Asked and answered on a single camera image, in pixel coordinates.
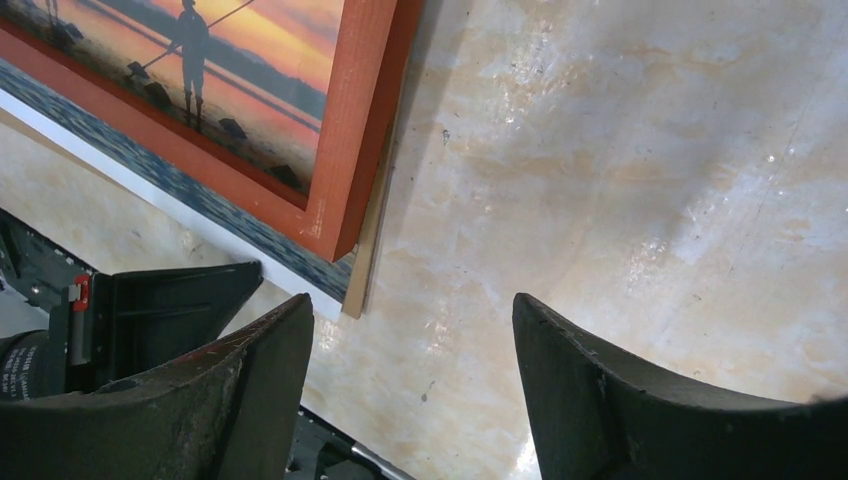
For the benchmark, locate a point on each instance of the sunset photo print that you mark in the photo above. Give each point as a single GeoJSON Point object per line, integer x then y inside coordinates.
{"type": "Point", "coordinates": [121, 207]}

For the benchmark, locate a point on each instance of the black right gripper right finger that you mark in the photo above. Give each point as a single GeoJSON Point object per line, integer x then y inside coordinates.
{"type": "Point", "coordinates": [597, 411]}

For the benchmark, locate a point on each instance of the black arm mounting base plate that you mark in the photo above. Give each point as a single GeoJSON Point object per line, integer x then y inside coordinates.
{"type": "Point", "coordinates": [35, 270]}

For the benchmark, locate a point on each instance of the red wooden photo frame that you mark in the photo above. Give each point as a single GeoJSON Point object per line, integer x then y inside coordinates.
{"type": "Point", "coordinates": [344, 132]}

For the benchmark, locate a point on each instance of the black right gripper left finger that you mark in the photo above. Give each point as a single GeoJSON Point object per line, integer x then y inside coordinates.
{"type": "Point", "coordinates": [226, 410]}

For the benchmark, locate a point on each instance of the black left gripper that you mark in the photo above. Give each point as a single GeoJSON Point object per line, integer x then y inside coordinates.
{"type": "Point", "coordinates": [123, 324]}

